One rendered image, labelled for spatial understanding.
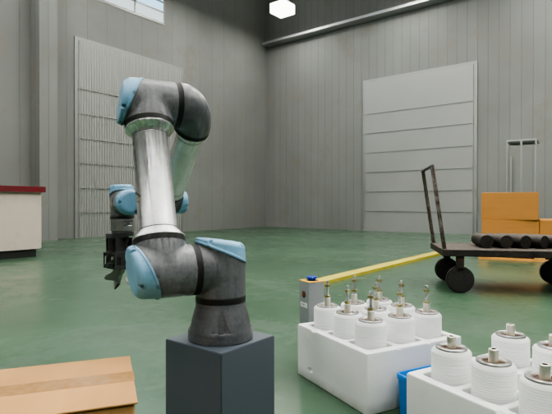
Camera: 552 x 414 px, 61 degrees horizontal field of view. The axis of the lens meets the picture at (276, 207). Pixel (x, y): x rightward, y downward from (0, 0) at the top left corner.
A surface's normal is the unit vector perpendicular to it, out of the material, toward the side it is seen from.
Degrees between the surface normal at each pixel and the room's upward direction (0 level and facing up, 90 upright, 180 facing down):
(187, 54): 90
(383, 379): 90
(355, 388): 90
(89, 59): 90
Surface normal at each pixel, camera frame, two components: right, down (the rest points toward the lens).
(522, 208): -0.49, 0.00
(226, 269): 0.45, 0.00
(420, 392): -0.87, 0.00
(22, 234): 0.79, 0.00
